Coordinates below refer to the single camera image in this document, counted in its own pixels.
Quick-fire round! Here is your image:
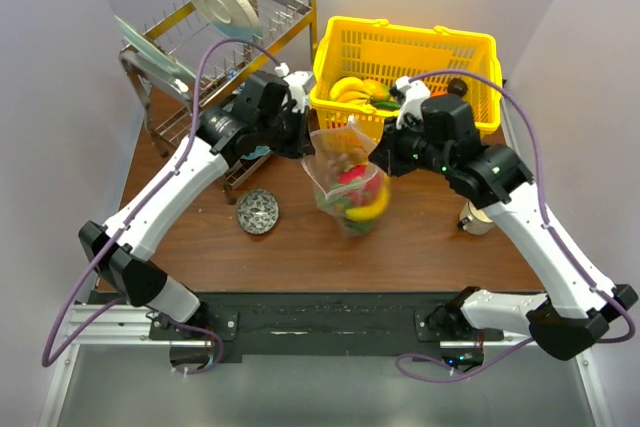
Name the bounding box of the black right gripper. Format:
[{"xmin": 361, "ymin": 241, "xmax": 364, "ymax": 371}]
[{"xmin": 370, "ymin": 111, "xmax": 453, "ymax": 177}]

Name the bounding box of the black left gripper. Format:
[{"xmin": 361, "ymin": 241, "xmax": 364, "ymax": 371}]
[{"xmin": 259, "ymin": 103, "xmax": 316, "ymax": 160}]

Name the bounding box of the red bell pepper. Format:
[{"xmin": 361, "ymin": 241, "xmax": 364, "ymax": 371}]
[{"xmin": 339, "ymin": 164, "xmax": 382, "ymax": 206}]

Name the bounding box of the clear zip top bag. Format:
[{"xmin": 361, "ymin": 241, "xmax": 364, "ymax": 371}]
[{"xmin": 302, "ymin": 116, "xmax": 391, "ymax": 236}]

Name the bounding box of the purple grape bunch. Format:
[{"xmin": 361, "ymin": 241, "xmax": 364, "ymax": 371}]
[{"xmin": 325, "ymin": 156, "xmax": 354, "ymax": 184}]

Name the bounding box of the green leafy vegetable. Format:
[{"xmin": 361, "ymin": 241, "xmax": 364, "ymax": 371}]
[{"xmin": 314, "ymin": 192, "xmax": 378, "ymax": 236}]

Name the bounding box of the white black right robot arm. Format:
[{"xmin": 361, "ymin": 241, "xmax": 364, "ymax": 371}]
[{"xmin": 369, "ymin": 94, "xmax": 638, "ymax": 361}]

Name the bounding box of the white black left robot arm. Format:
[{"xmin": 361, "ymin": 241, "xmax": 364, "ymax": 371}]
[{"xmin": 79, "ymin": 71, "xmax": 315, "ymax": 339}]

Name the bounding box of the teal scalloped plate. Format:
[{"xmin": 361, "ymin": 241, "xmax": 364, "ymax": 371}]
[{"xmin": 243, "ymin": 146, "xmax": 270, "ymax": 160}]

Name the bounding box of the green chili pepper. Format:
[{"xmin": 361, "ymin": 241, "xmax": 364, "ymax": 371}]
[{"xmin": 371, "ymin": 100, "xmax": 401, "ymax": 111}]

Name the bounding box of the orange green mango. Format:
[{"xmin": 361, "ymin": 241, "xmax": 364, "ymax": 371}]
[{"xmin": 363, "ymin": 79, "xmax": 391, "ymax": 102}]

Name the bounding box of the yellow banana bunch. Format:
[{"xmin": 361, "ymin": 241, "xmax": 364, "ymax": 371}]
[{"xmin": 329, "ymin": 77, "xmax": 371, "ymax": 105}]

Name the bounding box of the black white floral bowl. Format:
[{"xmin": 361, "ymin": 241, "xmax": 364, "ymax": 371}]
[{"xmin": 236, "ymin": 188, "xmax": 280, "ymax": 235}]

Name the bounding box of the dark purple plum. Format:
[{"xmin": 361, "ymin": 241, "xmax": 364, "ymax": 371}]
[{"xmin": 447, "ymin": 78, "xmax": 468, "ymax": 97}]

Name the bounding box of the yellow plastic basket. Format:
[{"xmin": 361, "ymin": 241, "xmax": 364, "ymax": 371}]
[{"xmin": 310, "ymin": 16, "xmax": 503, "ymax": 140}]

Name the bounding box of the cream metal cup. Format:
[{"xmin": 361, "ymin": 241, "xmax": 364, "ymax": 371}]
[{"xmin": 457, "ymin": 201, "xmax": 495, "ymax": 236}]

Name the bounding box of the steel dish rack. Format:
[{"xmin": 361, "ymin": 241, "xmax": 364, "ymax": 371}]
[{"xmin": 117, "ymin": 0, "xmax": 319, "ymax": 206}]

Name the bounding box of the white round plate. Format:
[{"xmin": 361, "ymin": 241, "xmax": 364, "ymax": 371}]
[{"xmin": 190, "ymin": 0, "xmax": 263, "ymax": 41}]

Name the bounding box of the light green plate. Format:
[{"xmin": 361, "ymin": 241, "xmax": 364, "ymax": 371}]
[{"xmin": 114, "ymin": 15, "xmax": 196, "ymax": 83}]

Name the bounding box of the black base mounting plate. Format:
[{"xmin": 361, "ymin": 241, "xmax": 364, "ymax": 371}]
[{"xmin": 149, "ymin": 289, "xmax": 506, "ymax": 366}]

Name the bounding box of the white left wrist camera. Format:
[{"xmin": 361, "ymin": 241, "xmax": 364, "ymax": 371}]
[{"xmin": 274, "ymin": 63, "xmax": 316, "ymax": 113}]

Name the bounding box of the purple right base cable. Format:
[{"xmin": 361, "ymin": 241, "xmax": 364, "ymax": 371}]
[{"xmin": 395, "ymin": 336, "xmax": 536, "ymax": 381}]

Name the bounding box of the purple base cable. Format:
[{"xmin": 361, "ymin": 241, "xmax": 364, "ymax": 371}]
[
  {"xmin": 395, "ymin": 336, "xmax": 536, "ymax": 381},
  {"xmin": 169, "ymin": 321, "xmax": 224, "ymax": 376}
]

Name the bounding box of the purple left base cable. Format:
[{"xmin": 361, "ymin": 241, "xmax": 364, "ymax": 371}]
[{"xmin": 169, "ymin": 321, "xmax": 224, "ymax": 376}]

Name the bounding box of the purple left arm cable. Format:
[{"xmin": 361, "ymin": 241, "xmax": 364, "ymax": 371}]
[{"xmin": 41, "ymin": 37, "xmax": 289, "ymax": 367}]

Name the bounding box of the aluminium frame rail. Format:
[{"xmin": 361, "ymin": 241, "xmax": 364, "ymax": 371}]
[{"xmin": 37, "ymin": 296, "xmax": 161, "ymax": 427}]

